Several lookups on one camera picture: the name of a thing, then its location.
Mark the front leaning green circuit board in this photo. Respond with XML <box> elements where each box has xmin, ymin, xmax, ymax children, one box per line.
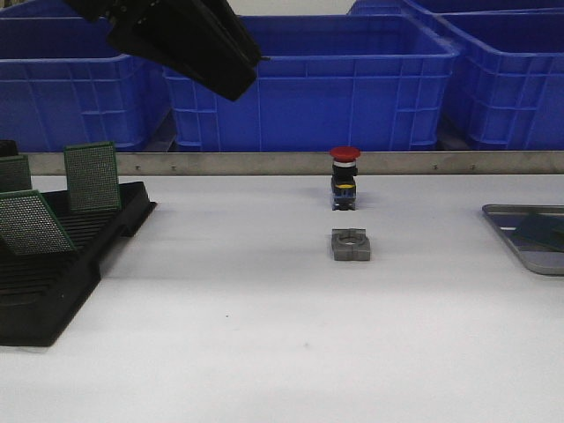
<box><xmin>1</xmin><ymin>189</ymin><xmax>77</xmax><ymax>256</ymax></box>

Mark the back right blue crate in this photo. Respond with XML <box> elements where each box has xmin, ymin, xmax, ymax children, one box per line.
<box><xmin>348</xmin><ymin>0</ymin><xmax>563</xmax><ymax>15</ymax></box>

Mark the centre blue plastic crate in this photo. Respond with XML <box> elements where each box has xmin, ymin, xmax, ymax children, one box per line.
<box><xmin>164</xmin><ymin>15</ymin><xmax>457</xmax><ymax>152</ymax></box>

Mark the back left blue crate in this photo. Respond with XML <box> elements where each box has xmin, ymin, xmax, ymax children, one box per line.
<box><xmin>1</xmin><ymin>0</ymin><xmax>81</xmax><ymax>19</ymax></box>

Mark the red emergency stop button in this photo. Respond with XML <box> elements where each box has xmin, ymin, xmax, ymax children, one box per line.
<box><xmin>330</xmin><ymin>146</ymin><xmax>361</xmax><ymax>211</ymax></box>

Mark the grey metal mounting block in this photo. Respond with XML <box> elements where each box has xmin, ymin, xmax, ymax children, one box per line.
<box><xmin>331</xmin><ymin>228</ymin><xmax>371</xmax><ymax>262</ymax></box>

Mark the left blue plastic crate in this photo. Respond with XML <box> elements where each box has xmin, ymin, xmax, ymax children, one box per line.
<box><xmin>0</xmin><ymin>16</ymin><xmax>177</xmax><ymax>153</ymax></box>

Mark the black slotted board rack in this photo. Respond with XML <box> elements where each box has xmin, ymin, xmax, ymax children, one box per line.
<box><xmin>0</xmin><ymin>140</ymin><xmax>159</xmax><ymax>348</ymax></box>

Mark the upright green circuit board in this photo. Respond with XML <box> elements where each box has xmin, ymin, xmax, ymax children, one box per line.
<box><xmin>63</xmin><ymin>141</ymin><xmax>122</xmax><ymax>213</ymax></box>

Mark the blue plastic crate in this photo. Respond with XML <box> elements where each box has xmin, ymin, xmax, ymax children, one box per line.
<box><xmin>0</xmin><ymin>16</ymin><xmax>177</xmax><ymax>153</ymax></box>
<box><xmin>434</xmin><ymin>11</ymin><xmax>564</xmax><ymax>152</ymax></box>
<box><xmin>164</xmin><ymin>15</ymin><xmax>457</xmax><ymax>152</ymax></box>

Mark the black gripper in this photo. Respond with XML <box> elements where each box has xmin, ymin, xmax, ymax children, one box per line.
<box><xmin>64</xmin><ymin>0</ymin><xmax>262</xmax><ymax>100</ymax></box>

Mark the grey metal tray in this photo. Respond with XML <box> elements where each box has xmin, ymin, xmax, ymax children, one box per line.
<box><xmin>482</xmin><ymin>204</ymin><xmax>563</xmax><ymax>276</ymax></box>

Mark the foremost green circuit board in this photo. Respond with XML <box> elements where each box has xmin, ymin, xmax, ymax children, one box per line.
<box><xmin>514</xmin><ymin>213</ymin><xmax>563</xmax><ymax>252</ymax></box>

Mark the rear left green circuit board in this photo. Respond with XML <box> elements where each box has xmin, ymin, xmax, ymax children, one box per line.
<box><xmin>0</xmin><ymin>155</ymin><xmax>32</xmax><ymax>193</ymax></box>

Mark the right blue plastic crate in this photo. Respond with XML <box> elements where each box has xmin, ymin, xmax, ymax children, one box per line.
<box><xmin>434</xmin><ymin>11</ymin><xmax>564</xmax><ymax>152</ymax></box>

